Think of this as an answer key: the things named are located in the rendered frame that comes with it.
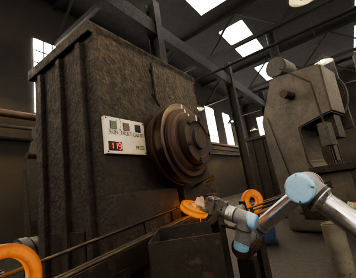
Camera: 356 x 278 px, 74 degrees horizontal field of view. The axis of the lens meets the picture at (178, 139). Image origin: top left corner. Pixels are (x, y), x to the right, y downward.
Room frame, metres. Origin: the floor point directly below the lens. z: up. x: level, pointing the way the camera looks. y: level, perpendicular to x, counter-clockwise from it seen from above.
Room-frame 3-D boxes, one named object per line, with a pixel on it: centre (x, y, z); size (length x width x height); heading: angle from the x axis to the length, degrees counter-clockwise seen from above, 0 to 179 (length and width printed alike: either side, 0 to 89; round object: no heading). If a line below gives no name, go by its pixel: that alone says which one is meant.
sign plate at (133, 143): (1.16, 0.26, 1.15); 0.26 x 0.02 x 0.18; 145
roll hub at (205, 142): (1.32, -0.10, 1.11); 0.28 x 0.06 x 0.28; 145
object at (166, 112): (1.37, -0.02, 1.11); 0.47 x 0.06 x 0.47; 145
